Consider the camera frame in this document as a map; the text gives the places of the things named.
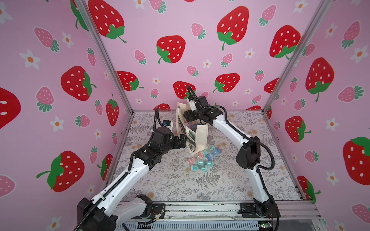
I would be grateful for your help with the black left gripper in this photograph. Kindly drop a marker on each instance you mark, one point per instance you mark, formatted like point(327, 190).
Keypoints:
point(181, 141)

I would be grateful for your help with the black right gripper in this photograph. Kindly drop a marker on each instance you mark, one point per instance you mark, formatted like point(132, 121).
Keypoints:
point(189, 116)

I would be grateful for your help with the canvas tote bag floral print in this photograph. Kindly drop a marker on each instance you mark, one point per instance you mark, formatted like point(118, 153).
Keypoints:
point(196, 140)

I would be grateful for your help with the teal hourglass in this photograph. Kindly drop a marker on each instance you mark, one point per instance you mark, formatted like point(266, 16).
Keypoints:
point(204, 168)

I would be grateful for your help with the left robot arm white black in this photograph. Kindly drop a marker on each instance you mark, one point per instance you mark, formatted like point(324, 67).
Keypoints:
point(104, 211)

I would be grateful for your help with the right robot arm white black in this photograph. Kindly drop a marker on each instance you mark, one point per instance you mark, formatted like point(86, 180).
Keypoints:
point(249, 147)

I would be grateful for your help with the aluminium corner frame post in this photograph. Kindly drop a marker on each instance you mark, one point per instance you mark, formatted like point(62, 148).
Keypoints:
point(315, 21)

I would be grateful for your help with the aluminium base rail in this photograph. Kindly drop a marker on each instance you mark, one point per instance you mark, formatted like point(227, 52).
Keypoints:
point(207, 216)

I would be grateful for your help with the left aluminium corner post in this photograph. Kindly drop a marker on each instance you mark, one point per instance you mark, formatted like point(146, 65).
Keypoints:
point(87, 17)

